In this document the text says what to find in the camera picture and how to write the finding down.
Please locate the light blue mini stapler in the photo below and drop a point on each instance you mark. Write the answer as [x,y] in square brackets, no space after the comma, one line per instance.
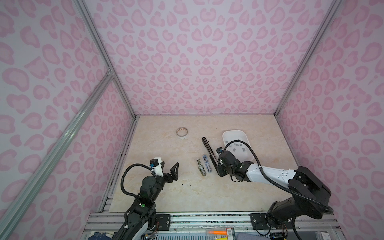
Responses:
[207,164]

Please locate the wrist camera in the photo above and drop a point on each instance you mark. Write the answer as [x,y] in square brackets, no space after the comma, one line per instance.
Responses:
[219,150]
[156,165]

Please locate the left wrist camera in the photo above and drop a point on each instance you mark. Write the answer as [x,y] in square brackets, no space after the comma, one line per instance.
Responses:
[156,165]

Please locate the white tape roll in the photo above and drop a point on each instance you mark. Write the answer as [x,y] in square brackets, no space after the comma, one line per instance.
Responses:
[182,132]

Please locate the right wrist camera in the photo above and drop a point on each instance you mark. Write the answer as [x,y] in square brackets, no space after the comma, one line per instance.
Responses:
[219,150]

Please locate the white mini stapler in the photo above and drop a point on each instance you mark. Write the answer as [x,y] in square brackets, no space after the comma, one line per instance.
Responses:
[201,168]

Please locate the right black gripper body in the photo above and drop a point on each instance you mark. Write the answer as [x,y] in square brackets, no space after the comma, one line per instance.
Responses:
[222,170]

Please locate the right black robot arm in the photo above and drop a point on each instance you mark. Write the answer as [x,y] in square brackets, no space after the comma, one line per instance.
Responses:
[309,195]

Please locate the orange marker pen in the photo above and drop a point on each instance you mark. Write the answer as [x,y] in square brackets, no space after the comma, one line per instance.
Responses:
[224,233]

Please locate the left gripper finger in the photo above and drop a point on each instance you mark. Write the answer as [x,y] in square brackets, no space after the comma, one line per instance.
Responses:
[169,178]
[175,172]

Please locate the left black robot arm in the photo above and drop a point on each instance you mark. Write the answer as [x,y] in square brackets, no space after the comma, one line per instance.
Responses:
[141,216]

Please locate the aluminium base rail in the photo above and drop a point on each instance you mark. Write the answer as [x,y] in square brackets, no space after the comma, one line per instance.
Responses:
[194,225]

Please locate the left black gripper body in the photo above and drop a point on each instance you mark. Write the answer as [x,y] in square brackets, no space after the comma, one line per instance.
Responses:
[161,181]

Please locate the white plastic tray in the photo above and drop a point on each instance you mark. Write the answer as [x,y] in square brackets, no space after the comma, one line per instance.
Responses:
[239,150]

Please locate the black stapler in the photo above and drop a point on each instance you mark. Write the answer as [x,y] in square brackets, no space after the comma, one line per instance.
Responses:
[211,153]

